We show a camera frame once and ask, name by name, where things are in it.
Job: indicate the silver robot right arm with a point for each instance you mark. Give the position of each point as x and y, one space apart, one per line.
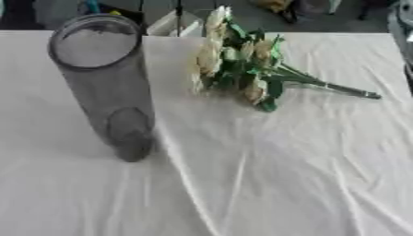
402 33

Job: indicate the grey glass cylinder vase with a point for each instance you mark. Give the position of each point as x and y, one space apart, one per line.
105 89

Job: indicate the cream artificial flower bouquet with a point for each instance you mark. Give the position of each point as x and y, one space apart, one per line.
244 61

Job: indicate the white box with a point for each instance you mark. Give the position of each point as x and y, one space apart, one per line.
171 26

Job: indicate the black tripod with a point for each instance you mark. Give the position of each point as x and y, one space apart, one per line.
178 15

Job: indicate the yellow bag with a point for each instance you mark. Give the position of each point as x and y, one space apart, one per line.
275 5

